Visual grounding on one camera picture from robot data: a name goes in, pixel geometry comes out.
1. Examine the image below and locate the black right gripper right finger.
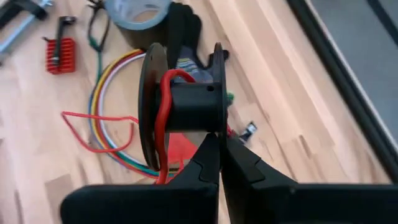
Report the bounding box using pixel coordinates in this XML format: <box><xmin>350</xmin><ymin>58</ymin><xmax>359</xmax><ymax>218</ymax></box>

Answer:
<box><xmin>221</xmin><ymin>138</ymin><xmax>398</xmax><ymax>224</ymax></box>

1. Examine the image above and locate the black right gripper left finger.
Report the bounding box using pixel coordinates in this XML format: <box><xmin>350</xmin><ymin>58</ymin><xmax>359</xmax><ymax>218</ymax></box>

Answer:
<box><xmin>60</xmin><ymin>133</ymin><xmax>221</xmax><ymax>224</ymax></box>

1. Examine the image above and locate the thin red cord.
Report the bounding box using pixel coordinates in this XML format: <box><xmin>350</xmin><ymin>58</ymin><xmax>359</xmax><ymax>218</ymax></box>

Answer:
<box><xmin>60</xmin><ymin>68</ymin><xmax>197</xmax><ymax>185</ymax></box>

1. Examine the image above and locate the black cord spool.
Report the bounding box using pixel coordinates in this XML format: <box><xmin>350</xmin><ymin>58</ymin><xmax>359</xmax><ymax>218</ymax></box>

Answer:
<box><xmin>138</xmin><ymin>42</ymin><xmax>231</xmax><ymax>172</ymax></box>

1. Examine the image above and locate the green and grey object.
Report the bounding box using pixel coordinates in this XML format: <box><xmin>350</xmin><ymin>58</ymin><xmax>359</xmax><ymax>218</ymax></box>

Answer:
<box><xmin>164</xmin><ymin>1</ymin><xmax>234</xmax><ymax>105</ymax></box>

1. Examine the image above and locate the red plastic printed holder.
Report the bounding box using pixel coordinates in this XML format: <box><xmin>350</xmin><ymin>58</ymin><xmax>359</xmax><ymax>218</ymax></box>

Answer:
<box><xmin>167</xmin><ymin>132</ymin><xmax>200</xmax><ymax>169</ymax></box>

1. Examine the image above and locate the red finned heat sink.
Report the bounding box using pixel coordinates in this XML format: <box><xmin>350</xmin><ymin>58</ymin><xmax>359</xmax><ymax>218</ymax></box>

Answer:
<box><xmin>45</xmin><ymin>37</ymin><xmax>76</xmax><ymax>75</ymax></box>

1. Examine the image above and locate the small black hand tool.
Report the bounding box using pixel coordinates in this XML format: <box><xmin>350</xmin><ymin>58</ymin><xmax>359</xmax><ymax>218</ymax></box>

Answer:
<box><xmin>42</xmin><ymin>15</ymin><xmax>78</xmax><ymax>66</ymax></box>

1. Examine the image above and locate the black C-clamp silver screw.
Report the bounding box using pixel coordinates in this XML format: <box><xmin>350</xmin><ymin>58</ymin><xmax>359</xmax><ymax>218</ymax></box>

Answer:
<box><xmin>0</xmin><ymin>0</ymin><xmax>53</xmax><ymax>66</ymax></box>

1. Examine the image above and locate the multicolour cable loop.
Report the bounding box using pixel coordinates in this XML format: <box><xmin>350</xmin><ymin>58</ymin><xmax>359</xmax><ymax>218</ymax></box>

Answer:
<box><xmin>124</xmin><ymin>158</ymin><xmax>184</xmax><ymax>180</ymax></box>

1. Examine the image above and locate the blue and black tool handle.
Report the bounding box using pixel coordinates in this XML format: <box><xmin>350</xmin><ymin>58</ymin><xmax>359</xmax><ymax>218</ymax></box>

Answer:
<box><xmin>241</xmin><ymin>121</ymin><xmax>258</xmax><ymax>144</ymax></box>

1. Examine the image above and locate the white coiled cable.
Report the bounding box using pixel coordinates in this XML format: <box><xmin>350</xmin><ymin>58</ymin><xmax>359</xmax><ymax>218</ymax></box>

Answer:
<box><xmin>98</xmin><ymin>53</ymin><xmax>156</xmax><ymax>169</ymax></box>

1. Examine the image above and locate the coloured cables bundle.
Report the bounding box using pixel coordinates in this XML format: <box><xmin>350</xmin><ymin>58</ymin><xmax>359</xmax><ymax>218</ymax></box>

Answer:
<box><xmin>88</xmin><ymin>90</ymin><xmax>156</xmax><ymax>178</ymax></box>

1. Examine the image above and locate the multicoloured wire coil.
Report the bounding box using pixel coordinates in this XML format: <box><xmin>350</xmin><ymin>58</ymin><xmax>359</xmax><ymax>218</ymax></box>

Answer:
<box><xmin>95</xmin><ymin>51</ymin><xmax>162</xmax><ymax>179</ymax></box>

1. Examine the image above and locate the yellow coiled cable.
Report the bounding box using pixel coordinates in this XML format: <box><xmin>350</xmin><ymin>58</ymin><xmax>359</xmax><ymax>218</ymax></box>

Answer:
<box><xmin>91</xmin><ymin>49</ymin><xmax>147</xmax><ymax>169</ymax></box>

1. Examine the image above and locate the black aluminium table frame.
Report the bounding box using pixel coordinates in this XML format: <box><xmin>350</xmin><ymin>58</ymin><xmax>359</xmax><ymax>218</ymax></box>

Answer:
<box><xmin>285</xmin><ymin>0</ymin><xmax>398</xmax><ymax>183</ymax></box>

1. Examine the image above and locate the thin dark green wire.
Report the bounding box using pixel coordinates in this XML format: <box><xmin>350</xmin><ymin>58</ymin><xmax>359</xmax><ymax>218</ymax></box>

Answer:
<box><xmin>86</xmin><ymin>0</ymin><xmax>111</xmax><ymax>83</ymax></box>

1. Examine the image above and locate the grey duct tape roll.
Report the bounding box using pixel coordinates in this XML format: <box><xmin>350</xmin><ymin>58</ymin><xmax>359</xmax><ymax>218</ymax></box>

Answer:
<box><xmin>104</xmin><ymin>0</ymin><xmax>172</xmax><ymax>31</ymax></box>

